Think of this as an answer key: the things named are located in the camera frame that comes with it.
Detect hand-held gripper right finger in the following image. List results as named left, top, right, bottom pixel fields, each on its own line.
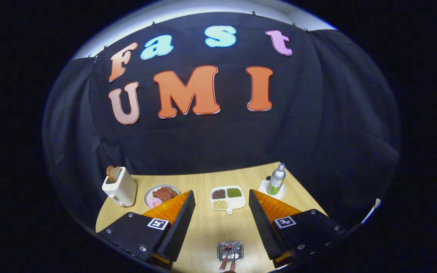
left=248, top=189, right=347, bottom=268

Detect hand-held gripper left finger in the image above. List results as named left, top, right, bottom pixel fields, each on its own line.
left=97, top=190, right=196, bottom=266

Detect fork with checkered handle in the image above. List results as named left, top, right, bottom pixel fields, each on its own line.
left=229, top=243, right=241, bottom=272

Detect spoon with checkered handle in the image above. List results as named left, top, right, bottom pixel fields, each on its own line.
left=220, top=244, right=232, bottom=271

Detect white divided dish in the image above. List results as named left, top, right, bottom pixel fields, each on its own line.
left=210, top=185, right=246, bottom=215

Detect brown steak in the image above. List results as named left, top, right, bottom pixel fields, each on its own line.
left=152, top=187, right=178, bottom=202

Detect white square coaster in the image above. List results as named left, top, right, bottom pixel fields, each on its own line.
left=258, top=179, right=286, bottom=200

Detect white food plate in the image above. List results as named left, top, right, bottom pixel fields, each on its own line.
left=144, top=184, right=180, bottom=209

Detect silver bottle green label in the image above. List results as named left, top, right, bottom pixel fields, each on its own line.
left=267, top=163, right=286, bottom=195

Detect white toaster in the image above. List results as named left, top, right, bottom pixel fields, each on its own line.
left=102, top=167, right=137, bottom=207

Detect toast slices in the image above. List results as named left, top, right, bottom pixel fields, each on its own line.
left=106, top=165, right=121, bottom=183

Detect row of cloth clips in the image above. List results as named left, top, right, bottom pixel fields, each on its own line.
left=88, top=11, right=310, bottom=58

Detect metal wire basket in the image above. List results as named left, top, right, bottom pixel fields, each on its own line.
left=217, top=241, right=244, bottom=262

